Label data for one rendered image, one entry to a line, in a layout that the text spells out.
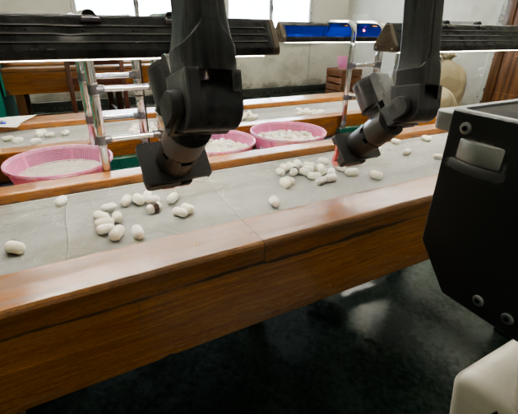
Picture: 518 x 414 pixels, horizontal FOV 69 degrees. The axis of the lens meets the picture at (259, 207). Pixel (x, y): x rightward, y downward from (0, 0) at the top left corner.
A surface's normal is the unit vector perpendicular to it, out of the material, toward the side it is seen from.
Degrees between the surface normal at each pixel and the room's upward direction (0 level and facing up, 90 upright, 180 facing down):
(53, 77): 90
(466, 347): 0
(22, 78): 90
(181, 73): 85
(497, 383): 8
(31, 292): 0
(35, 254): 0
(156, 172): 50
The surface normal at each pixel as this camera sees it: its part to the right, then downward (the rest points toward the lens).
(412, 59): -0.78, -0.04
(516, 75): -0.87, 0.20
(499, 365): -0.05, -0.94
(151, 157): 0.37, -0.28
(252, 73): 0.48, 0.40
